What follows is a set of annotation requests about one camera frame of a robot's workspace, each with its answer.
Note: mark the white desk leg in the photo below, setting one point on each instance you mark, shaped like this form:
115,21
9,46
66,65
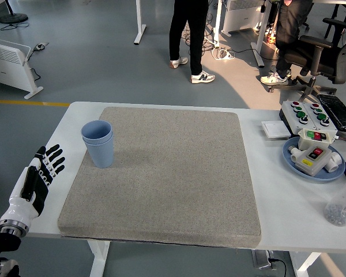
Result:
139,26

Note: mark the standing person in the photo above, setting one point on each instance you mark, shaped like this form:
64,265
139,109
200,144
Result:
196,31

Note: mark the black fan stand base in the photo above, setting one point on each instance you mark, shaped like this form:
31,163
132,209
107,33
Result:
14,18

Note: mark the white button control box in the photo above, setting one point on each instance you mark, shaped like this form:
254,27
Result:
291,116
312,114

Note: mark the white switch box red button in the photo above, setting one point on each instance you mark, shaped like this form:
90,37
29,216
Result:
311,161

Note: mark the seated person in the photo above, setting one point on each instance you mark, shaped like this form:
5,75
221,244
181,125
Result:
291,26

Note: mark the white wall switch plate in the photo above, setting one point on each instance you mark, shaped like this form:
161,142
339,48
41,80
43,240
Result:
275,129

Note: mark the blue plate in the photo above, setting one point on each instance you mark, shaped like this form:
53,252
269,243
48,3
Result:
334,174

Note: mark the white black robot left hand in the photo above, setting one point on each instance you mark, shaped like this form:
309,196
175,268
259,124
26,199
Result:
18,207

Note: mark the white pipe fitting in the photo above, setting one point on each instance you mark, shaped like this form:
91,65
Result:
294,154
334,161

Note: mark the blue ribbed cup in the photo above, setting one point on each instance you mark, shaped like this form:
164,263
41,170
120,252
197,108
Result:
96,130
101,155

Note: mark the black wrapped block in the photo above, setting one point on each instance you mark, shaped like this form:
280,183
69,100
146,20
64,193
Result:
340,112

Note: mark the grey-brown mat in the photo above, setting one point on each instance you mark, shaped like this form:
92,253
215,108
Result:
190,173

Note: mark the black office chair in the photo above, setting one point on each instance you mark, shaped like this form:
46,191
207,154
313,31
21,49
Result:
325,60

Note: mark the grey floor socket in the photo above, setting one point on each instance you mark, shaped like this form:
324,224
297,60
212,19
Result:
41,45

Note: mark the white panel heater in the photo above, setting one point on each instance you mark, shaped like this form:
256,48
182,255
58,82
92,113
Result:
242,14
8,63

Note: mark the clear bottle red cap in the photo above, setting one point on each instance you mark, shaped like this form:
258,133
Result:
341,205

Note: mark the white table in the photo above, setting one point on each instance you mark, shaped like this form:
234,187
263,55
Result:
276,207

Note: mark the white switch box green red buttons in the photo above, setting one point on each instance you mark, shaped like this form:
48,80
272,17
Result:
305,141

